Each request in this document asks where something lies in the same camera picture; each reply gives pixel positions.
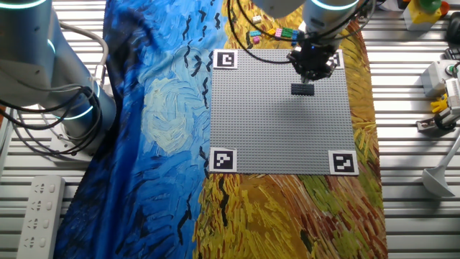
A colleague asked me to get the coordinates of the white power strip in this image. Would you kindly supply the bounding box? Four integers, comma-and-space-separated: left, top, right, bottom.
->
16, 175, 66, 259

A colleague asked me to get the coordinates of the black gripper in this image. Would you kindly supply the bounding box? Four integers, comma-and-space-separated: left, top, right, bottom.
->
287, 45, 337, 83

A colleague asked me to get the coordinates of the painted print tablecloth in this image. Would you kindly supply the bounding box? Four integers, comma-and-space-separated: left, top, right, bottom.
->
53, 0, 389, 259

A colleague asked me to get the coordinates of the black keypad device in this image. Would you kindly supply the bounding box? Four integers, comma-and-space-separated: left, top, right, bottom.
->
443, 46, 460, 61

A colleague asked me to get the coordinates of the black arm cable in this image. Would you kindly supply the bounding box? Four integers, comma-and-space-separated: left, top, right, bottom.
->
226, 0, 299, 65
235, 0, 377, 43

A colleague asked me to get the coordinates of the yellow green toy block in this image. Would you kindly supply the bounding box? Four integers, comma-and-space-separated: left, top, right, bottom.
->
408, 0, 451, 26

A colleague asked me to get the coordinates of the black Lego plate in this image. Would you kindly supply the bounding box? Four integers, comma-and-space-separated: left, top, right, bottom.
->
290, 83, 316, 96

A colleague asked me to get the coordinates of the white dome lamp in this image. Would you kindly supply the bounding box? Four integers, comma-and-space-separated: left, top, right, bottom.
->
421, 132, 460, 198

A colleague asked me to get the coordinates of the white box green button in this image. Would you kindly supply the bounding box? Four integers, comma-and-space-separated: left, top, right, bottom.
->
420, 59, 458, 99

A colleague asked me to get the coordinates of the thick grey cable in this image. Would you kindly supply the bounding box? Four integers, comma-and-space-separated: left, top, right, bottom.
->
59, 22, 110, 89

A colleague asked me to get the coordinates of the black white fiducial marker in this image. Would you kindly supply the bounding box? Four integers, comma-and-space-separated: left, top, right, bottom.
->
208, 147, 239, 174
332, 50, 345, 70
212, 48, 239, 70
328, 150, 359, 176

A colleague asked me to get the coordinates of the yellow plastic toy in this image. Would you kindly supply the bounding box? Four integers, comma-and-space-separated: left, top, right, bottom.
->
430, 93, 449, 114

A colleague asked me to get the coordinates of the black cable bundle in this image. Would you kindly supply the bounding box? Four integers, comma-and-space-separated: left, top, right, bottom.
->
0, 84, 105, 158

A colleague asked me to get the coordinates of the black round object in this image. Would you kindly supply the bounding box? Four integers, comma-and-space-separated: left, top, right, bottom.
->
445, 21, 460, 45

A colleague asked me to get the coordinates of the silver robot mounting plate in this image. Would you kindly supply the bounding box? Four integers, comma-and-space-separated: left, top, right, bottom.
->
49, 118, 95, 163

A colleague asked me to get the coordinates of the white ribbed device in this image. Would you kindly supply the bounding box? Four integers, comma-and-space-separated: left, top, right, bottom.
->
444, 77, 460, 116

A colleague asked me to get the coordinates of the grey bracket black ring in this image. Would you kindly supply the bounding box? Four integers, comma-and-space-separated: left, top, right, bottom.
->
415, 107, 460, 137

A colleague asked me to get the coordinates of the grey Lego baseplate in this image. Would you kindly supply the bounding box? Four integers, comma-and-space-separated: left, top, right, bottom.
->
208, 48, 360, 176

